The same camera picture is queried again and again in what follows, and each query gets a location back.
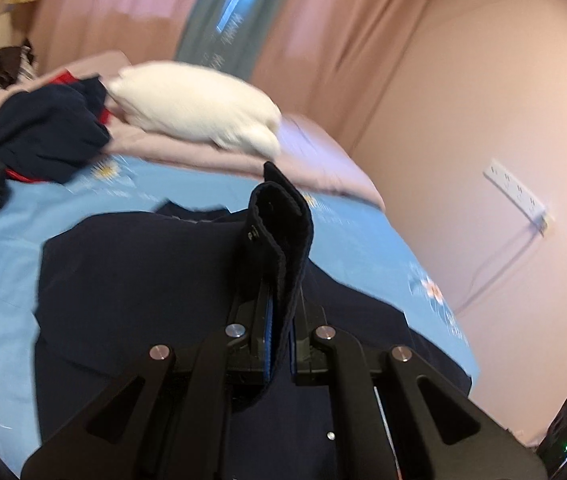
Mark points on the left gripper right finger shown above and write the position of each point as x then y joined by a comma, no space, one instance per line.
306,359

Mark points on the black garment on blanket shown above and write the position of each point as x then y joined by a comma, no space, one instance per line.
16,64

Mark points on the pink curtain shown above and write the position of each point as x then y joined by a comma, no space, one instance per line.
329,60

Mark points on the navy and red clothes pile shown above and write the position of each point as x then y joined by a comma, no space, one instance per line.
51,132

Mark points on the lilac folded quilt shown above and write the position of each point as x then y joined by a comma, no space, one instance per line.
310,158

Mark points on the grey-green curtain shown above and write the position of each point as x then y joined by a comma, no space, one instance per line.
227,35

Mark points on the white pillow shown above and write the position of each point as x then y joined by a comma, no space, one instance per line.
198,104

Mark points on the light blue floral bedsheet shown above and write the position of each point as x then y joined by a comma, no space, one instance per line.
353,243

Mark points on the navy blue jacket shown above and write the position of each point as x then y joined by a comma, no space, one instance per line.
134,359

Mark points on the white wall power strip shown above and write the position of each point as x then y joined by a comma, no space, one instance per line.
532,208

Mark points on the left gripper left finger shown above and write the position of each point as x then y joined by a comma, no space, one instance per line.
253,353

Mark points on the black device with green light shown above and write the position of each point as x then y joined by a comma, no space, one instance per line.
553,448

